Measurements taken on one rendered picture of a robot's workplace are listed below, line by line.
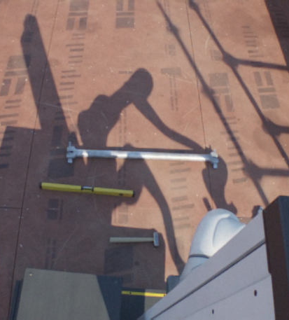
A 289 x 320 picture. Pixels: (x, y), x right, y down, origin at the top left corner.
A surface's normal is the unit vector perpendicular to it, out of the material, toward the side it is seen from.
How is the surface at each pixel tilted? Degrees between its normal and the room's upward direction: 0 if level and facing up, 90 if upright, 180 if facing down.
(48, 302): 0
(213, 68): 0
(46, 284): 0
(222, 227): 32
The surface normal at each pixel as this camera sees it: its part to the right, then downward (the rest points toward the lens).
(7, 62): 0.15, -0.50
